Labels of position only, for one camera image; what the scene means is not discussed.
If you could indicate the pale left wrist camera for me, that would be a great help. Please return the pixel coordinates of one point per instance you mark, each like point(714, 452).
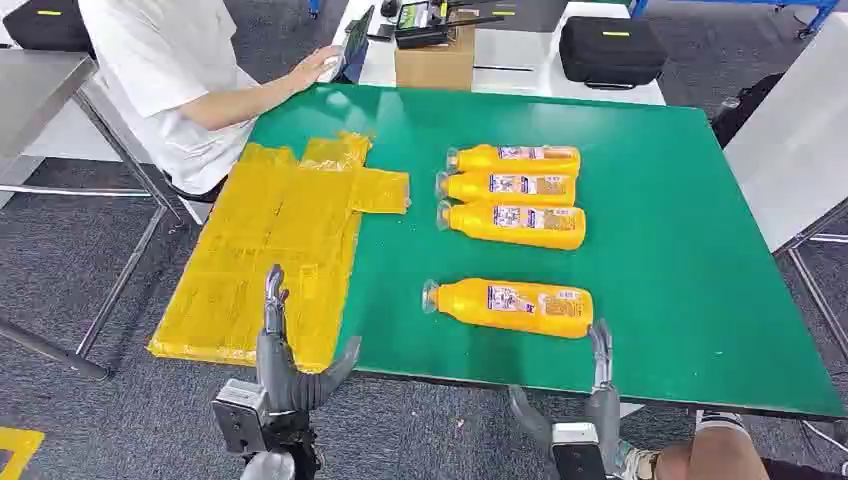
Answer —
point(238, 414)

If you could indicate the person's leg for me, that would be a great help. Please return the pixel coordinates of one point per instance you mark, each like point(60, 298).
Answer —
point(715, 457)

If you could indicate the pale grey table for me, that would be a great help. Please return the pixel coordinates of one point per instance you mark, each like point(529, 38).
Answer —
point(795, 152)

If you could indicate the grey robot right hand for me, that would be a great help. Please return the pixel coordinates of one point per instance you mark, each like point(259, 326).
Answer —
point(604, 411)

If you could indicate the yellow plastic sheet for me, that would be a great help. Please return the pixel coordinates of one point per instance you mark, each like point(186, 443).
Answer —
point(265, 232)

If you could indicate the person's shoe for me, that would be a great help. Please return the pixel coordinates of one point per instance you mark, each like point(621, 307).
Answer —
point(636, 464)

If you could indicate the blue metal post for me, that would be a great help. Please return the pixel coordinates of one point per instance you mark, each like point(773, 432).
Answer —
point(314, 6)

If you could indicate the black mouse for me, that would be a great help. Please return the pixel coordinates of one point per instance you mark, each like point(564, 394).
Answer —
point(389, 6)

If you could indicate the steel table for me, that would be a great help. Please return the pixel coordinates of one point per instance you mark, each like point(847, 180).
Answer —
point(33, 93)

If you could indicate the cardboard box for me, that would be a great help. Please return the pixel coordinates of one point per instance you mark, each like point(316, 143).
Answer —
point(434, 66)

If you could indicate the white table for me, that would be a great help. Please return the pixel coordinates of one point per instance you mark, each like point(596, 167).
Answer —
point(510, 83)

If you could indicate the orange drink bottle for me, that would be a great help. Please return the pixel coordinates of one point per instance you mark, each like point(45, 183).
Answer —
point(470, 189)
point(464, 305)
point(477, 225)
point(477, 159)

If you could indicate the person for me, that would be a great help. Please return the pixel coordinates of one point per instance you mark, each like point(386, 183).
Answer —
point(152, 66)

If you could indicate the dark flat board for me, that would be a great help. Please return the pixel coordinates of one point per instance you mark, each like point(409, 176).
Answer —
point(530, 16)

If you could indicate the green mat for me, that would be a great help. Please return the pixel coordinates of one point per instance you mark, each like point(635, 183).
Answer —
point(662, 232)

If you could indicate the dark tablet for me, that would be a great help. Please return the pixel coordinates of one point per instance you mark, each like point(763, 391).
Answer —
point(356, 46)

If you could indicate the black carry case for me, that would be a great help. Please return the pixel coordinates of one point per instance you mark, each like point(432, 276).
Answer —
point(609, 53)
point(46, 30)

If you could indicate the black bag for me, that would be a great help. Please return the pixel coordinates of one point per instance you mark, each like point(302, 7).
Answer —
point(748, 109)

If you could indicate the person's hand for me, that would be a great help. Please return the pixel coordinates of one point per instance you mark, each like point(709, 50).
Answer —
point(318, 66)

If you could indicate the black radio controller with antennas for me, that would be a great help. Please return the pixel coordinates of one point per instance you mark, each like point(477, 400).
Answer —
point(417, 36)

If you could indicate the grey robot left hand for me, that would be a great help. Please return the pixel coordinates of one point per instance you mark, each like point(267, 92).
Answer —
point(281, 378)

